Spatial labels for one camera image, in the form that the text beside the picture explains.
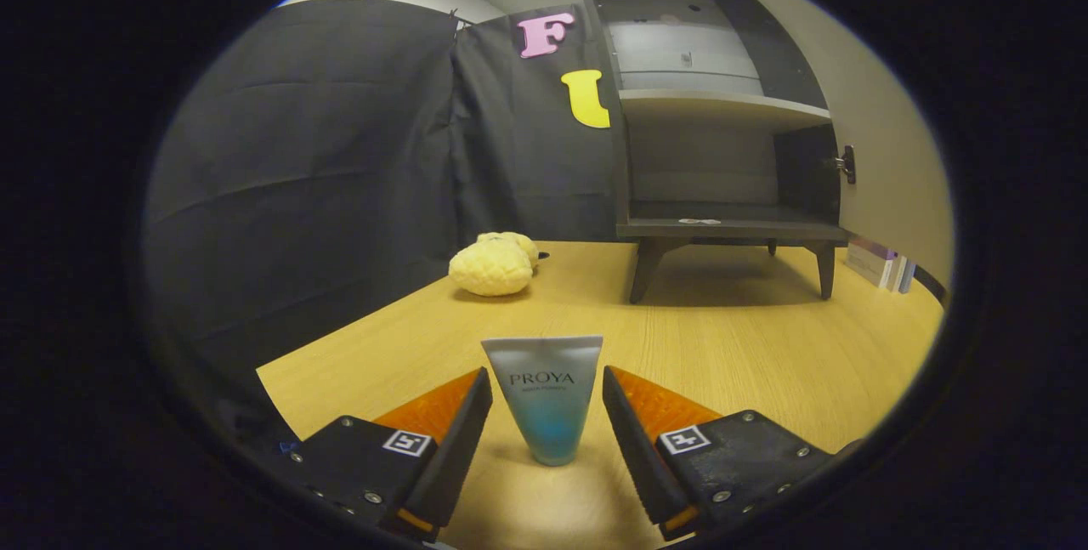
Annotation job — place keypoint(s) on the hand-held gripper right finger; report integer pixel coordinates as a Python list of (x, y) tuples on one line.
[(642, 456)]

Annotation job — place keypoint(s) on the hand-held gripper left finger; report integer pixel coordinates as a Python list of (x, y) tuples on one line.
[(455, 456)]

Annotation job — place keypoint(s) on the blue and white cosmetic tube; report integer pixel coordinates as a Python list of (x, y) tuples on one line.
[(544, 414)]

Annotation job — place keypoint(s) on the yellow plush toy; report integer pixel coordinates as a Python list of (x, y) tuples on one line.
[(491, 268)]

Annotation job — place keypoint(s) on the maroon book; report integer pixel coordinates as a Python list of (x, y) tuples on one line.
[(869, 263)]

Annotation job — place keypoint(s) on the black backdrop cloth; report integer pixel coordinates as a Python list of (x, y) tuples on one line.
[(297, 193)]

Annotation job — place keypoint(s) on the white book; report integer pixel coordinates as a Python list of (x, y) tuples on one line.
[(898, 273)]

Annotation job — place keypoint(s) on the purple book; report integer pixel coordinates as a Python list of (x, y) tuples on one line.
[(909, 276)]

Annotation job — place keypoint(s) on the grey cabinet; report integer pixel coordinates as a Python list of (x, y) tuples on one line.
[(722, 108)]

